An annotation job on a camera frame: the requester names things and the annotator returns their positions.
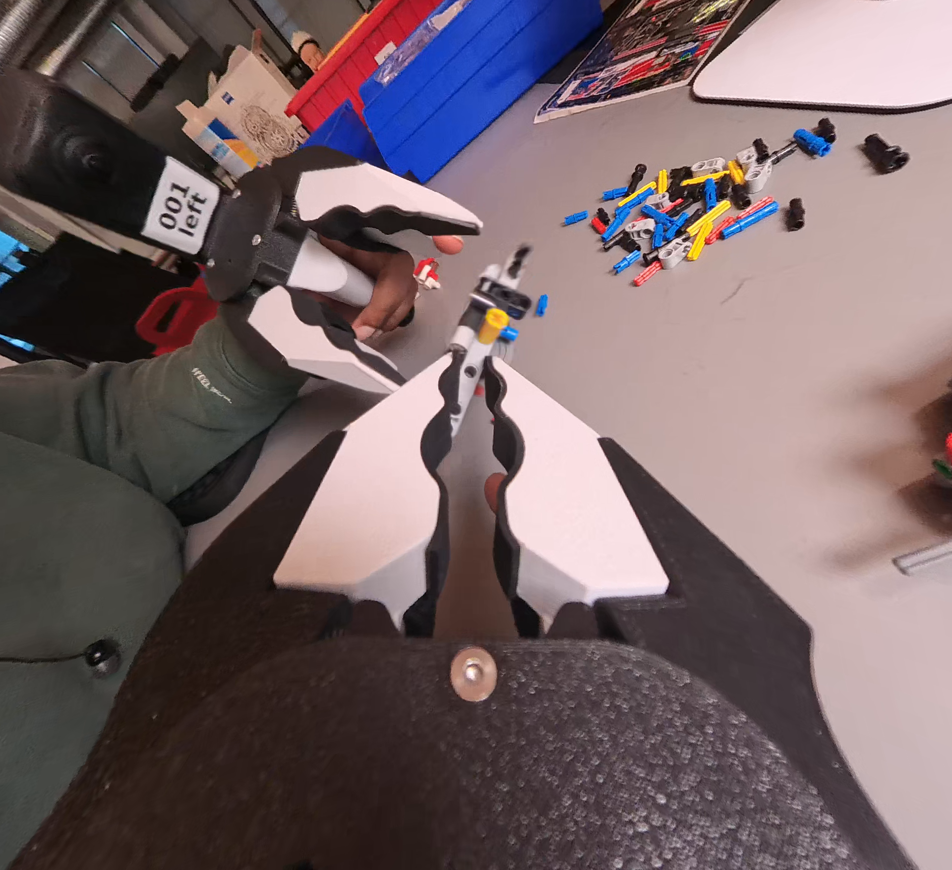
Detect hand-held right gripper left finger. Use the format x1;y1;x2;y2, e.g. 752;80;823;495
274;353;456;626

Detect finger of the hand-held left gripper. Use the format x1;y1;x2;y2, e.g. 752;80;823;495
294;160;484;240
245;285;408;397

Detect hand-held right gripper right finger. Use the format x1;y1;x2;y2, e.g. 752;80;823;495
483;357;669;626

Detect grey lego gear assembly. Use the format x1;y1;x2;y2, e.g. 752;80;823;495
445;241;534;440

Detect person's left forearm green sleeve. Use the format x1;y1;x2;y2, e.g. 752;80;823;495
0;316;310;508

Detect pile of small lego pins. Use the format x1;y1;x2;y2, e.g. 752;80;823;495
563;117;835;290

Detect lego instruction booklet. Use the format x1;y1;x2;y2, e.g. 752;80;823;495
534;0;813;124

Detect lego car chassis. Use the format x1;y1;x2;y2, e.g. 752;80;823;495
892;379;952;578

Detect small blue plastic bin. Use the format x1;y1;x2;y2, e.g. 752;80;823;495
301;100;389;174

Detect red object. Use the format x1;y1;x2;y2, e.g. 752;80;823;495
136;281;221;358

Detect white printed cardboard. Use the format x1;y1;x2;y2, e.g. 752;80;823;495
176;45;310;181

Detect red plastic bin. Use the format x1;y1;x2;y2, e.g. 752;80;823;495
286;0;482;136

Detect large blue plastic bin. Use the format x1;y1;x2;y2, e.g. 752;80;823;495
359;0;605;185

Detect clear plastic bags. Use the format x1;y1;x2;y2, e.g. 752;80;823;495
374;0;523;88

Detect person's green sweater torso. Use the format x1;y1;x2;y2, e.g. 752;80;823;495
0;431;188;849

